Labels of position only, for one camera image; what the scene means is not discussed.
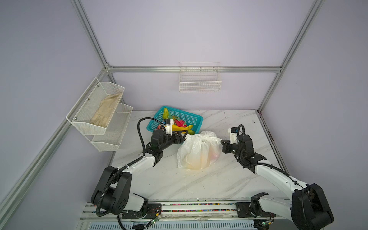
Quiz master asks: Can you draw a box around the yellow fake banana bunch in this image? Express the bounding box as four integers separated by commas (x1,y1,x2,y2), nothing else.
172,125,195,135

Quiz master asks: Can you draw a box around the upper white mesh shelf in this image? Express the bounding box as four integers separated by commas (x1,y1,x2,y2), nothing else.
66,78,125,136

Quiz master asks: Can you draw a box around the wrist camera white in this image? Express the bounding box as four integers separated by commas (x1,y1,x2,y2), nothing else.
164,120,174,135
228,128,239,144

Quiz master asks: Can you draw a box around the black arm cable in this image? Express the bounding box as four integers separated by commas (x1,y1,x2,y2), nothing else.
236,124,305,190
95,117,163,230

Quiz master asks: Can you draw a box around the green fake leafy fruit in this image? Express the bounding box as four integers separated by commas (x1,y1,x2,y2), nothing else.
163,107,174,120

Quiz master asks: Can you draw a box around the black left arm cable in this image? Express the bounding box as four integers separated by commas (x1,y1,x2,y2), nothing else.
95,117,163,230

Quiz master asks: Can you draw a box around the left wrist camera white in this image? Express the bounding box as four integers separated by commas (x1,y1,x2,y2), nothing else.
164,120,174,135

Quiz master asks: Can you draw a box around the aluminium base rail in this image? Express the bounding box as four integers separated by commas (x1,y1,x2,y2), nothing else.
75,199,324,230

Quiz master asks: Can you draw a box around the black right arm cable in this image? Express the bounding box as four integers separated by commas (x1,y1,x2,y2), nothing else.
236,124,305,190

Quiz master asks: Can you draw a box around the white mesh shelf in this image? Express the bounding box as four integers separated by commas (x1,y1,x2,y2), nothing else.
91,103,133,152
66,78,125,136

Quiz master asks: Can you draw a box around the pink fake dragon fruit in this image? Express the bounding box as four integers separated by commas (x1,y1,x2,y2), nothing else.
174,120,187,127

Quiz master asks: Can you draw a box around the lower white mesh shelf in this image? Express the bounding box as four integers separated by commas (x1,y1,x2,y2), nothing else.
91,103,133,152

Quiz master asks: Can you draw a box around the white lemon print plastic bag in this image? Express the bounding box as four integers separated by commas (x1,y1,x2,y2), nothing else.
177,131,222,170

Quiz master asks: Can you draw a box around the beige cloth in shelf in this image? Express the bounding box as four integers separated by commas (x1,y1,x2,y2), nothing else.
90,93,123,128

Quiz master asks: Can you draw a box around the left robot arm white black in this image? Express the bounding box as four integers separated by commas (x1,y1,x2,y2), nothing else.
91,117,188,217

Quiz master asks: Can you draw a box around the white wire wall basket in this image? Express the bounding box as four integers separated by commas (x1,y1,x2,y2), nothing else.
179,62,222,93

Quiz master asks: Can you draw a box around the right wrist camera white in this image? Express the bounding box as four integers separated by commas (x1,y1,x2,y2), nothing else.
228,128,239,144

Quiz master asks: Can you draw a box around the teal plastic basket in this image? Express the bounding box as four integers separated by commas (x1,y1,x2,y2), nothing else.
153,106,203,134

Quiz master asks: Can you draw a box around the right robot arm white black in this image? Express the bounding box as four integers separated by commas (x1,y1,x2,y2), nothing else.
221,125,334,230

